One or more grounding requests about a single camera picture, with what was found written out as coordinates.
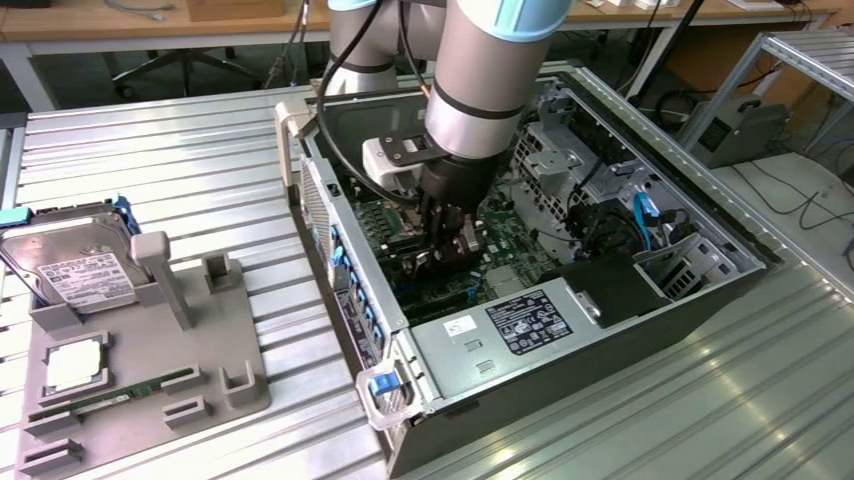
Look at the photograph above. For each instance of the brown wooden board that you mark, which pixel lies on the brown wooden board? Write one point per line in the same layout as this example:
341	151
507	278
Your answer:
721	60

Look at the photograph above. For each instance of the silver disk bay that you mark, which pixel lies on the silver disk bay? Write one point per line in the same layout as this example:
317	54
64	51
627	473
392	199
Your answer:
688	265

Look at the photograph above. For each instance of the grey power supply unit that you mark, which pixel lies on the grey power supply unit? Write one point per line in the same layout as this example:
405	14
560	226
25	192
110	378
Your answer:
461	365

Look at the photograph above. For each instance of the black office chair base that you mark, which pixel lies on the black office chair base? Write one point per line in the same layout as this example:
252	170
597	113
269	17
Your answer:
188	62

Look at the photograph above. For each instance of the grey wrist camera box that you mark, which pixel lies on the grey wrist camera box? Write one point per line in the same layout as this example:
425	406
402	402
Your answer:
384	165

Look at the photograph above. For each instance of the green RAM stick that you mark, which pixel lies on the green RAM stick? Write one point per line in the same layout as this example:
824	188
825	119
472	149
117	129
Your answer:
114	397

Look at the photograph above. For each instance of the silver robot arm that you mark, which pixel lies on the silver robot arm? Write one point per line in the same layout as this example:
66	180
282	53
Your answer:
481	75

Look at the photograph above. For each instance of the wooden desk with cardboard box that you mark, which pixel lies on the wooden desk with cardboard box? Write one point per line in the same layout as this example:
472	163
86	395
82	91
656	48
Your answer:
68	25

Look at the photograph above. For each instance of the blue case latch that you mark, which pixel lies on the blue case latch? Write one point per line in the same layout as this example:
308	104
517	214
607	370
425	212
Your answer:
384	385

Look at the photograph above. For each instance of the CPU socket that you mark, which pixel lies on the CPU socket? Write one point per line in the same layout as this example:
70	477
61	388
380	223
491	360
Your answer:
406	221

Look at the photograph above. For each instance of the aluminium profile frame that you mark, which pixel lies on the aluminium profile frame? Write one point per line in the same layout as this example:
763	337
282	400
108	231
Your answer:
815	50

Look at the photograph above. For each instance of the brown cardboard box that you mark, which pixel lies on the brown cardboard box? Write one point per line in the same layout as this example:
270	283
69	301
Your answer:
234	10

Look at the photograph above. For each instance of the graphics card with metal bracket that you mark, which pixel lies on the graphics card with metal bracket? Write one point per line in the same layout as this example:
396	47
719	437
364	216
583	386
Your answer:
457	254

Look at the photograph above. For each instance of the black expansion slot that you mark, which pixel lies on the black expansion slot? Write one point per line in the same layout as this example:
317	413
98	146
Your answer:
437	304

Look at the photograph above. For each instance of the silver drive cage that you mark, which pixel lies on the silver drive cage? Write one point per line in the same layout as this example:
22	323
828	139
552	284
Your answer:
561	167

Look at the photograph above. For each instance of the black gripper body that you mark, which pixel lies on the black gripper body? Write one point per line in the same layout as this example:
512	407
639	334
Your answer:
461	180

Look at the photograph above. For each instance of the grey parts rack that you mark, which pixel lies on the grey parts rack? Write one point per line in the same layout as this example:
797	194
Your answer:
134	360

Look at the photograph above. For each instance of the black plastic shroud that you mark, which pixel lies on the black plastic shroud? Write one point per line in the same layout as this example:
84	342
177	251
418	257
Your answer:
615	290

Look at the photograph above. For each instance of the wooden desk with white items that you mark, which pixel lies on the wooden desk with white items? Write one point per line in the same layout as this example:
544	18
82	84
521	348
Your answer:
735	12

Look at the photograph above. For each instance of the silver hard disk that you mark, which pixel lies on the silver hard disk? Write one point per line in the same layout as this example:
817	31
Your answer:
81	270

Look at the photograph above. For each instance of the hard drive in blue caddy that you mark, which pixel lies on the hard drive in blue caddy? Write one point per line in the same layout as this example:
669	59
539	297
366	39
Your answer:
128	217

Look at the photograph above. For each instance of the silver CPU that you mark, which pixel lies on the silver CPU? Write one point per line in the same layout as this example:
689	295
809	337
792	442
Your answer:
76	365

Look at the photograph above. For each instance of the silver chipset heat sink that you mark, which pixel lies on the silver chipset heat sink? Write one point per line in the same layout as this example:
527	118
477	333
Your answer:
504	282

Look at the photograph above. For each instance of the green motherboard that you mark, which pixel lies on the green motherboard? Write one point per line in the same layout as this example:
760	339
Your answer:
515	245

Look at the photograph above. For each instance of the open PC case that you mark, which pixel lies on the open PC case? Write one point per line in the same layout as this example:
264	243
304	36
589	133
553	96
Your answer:
568	400

